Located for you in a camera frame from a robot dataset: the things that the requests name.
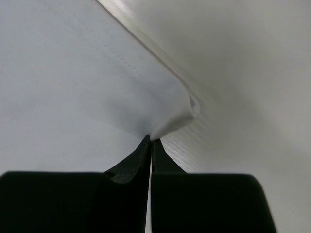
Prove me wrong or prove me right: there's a white skirt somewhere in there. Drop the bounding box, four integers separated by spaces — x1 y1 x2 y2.
0 0 199 173

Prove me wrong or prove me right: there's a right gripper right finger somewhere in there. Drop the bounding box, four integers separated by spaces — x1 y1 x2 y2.
151 140 276 233

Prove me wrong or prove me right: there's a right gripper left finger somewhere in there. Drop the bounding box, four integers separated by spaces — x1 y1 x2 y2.
0 136 151 233

